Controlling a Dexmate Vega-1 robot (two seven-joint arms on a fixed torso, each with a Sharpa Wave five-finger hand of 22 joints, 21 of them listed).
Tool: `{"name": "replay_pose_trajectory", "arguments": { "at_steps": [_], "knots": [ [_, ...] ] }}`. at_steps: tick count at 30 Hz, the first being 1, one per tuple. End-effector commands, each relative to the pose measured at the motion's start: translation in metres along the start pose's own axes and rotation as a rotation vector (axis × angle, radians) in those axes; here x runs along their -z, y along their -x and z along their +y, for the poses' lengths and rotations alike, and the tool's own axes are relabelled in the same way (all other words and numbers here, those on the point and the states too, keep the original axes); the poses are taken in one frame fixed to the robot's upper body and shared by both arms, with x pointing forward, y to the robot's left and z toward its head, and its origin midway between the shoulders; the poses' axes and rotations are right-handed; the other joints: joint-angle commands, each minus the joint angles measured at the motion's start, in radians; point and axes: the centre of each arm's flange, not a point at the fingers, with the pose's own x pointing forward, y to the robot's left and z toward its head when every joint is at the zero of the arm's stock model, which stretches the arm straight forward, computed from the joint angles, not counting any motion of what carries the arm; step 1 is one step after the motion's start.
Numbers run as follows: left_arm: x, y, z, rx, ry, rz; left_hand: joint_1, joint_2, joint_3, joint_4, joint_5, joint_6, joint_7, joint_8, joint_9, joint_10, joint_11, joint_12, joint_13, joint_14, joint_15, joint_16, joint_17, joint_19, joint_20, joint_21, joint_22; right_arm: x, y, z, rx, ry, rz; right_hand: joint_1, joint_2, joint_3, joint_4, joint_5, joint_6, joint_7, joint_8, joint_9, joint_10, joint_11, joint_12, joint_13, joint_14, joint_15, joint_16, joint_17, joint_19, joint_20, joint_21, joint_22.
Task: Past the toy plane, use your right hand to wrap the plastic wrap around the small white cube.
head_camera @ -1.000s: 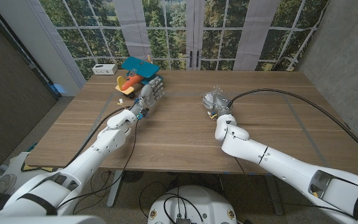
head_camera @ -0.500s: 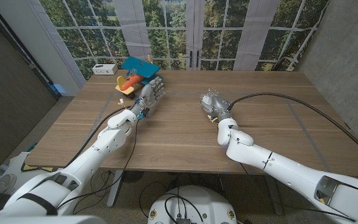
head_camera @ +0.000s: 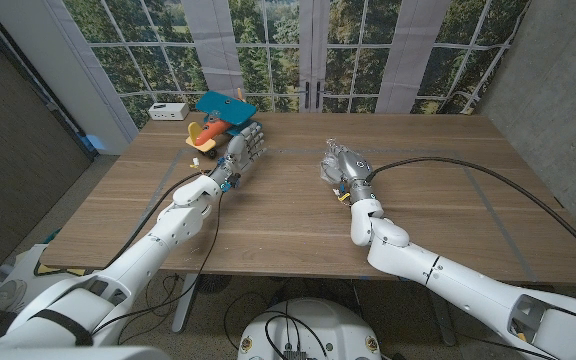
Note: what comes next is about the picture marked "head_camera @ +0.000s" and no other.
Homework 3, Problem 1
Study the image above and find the grey table leg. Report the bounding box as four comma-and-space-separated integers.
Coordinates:
430, 289, 458, 347

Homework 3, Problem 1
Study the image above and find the white power box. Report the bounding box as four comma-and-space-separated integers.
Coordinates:
147, 102, 190, 122

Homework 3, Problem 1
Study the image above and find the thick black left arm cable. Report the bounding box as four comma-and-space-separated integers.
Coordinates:
100, 169, 214, 271

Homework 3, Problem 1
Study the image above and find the teal and orange toy plane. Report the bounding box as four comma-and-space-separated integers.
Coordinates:
185, 90, 264, 159

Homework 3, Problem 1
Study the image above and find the printed window forest backdrop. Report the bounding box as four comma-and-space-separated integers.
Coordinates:
62, 0, 532, 130

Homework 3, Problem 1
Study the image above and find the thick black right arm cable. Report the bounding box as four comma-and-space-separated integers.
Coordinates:
366, 156, 576, 272

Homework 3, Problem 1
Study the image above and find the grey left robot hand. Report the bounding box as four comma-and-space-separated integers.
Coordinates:
212, 122, 268, 194

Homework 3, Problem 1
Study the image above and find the grey sneaker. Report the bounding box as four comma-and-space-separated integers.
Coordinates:
0, 278, 28, 312

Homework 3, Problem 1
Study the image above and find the white table leg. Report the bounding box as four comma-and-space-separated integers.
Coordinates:
171, 273, 199, 335

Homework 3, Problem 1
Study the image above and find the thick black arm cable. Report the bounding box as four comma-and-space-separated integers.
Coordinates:
366, 156, 576, 272
100, 169, 214, 271

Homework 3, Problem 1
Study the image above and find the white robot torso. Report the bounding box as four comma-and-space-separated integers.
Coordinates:
237, 298, 383, 360

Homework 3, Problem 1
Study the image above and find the black ribbed round object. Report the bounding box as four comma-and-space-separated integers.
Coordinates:
195, 273, 233, 295

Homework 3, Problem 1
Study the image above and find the clear plastic wrap sheet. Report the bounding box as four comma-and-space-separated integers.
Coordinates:
319, 138, 350, 187

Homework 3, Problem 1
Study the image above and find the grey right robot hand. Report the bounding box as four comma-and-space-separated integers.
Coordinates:
320, 144, 377, 204

